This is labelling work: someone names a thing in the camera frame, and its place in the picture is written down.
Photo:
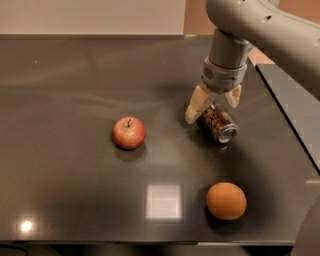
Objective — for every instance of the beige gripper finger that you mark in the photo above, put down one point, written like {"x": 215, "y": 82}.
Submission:
{"x": 200, "y": 100}
{"x": 233, "y": 96}

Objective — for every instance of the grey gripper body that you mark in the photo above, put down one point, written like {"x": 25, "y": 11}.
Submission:
{"x": 224, "y": 77}

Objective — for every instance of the orange soda can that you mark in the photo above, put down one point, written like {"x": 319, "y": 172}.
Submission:
{"x": 218, "y": 123}

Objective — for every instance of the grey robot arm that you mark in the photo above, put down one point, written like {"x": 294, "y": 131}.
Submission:
{"x": 289, "y": 41}

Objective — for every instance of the grey side table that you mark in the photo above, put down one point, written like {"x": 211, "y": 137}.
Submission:
{"x": 300, "y": 108}

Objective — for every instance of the red apple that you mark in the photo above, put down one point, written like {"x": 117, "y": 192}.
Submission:
{"x": 129, "y": 133}

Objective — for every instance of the orange fruit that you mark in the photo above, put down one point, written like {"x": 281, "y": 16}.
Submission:
{"x": 226, "y": 201}

